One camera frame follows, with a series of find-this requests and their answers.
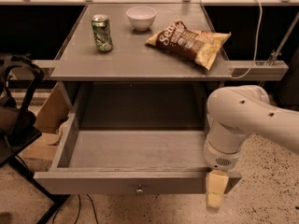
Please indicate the grey drawer cabinet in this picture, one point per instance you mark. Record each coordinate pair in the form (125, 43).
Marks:
(130, 59)

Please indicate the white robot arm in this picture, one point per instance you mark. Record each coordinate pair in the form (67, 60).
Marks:
(236, 113)

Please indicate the black office chair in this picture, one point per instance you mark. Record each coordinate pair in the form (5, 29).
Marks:
(17, 127)

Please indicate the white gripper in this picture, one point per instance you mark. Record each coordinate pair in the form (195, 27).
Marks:
(220, 159)

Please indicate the brown cardboard box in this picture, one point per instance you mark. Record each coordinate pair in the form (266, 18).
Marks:
(50, 120)

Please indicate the grey top drawer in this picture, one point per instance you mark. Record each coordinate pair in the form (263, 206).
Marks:
(140, 138)

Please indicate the green soda can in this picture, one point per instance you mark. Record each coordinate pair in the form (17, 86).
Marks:
(101, 33)

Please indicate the brown chip bag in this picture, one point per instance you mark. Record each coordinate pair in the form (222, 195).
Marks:
(200, 47)

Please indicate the white bowl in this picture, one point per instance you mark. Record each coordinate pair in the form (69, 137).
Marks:
(141, 17)

